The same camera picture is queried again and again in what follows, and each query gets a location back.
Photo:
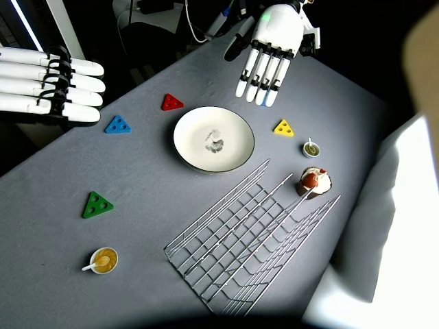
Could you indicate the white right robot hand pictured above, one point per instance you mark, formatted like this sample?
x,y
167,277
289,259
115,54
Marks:
x,y
17,87

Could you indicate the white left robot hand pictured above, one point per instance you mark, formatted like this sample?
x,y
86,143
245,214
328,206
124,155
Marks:
x,y
278,27

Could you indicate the white tube with blue tip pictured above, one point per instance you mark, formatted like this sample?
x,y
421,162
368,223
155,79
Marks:
x,y
219,20

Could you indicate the bright light strip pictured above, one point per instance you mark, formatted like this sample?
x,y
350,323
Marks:
x,y
25,24

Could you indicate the yellow triangle block with holes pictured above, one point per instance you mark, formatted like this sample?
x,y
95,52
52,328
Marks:
x,y
284,129

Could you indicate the blue triangle block with holes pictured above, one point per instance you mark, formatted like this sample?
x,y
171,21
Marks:
x,y
118,126

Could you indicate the small white spoon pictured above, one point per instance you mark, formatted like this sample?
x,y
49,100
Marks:
x,y
309,141

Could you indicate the red triangle block with holes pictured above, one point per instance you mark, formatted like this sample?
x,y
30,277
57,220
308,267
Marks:
x,y
171,103

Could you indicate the small bowl with green sauce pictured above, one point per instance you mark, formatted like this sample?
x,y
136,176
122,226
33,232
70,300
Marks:
x,y
315,152

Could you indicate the black chair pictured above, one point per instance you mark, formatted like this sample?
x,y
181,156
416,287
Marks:
x,y
147,41

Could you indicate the green triangle block with holes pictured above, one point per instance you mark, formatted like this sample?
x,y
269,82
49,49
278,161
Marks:
x,y
96,205

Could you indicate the beige blurred object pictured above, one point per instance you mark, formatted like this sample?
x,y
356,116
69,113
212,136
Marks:
x,y
425,61

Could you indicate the chocolate cupcake with cream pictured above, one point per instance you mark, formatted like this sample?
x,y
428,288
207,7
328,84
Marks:
x,y
313,181

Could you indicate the white soup spoon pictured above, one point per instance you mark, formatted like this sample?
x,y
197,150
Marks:
x,y
87,267

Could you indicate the white bowl with yellow soup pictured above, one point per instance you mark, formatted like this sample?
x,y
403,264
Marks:
x,y
111,260

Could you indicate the white metal post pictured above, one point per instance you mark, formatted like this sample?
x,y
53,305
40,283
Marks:
x,y
65,27

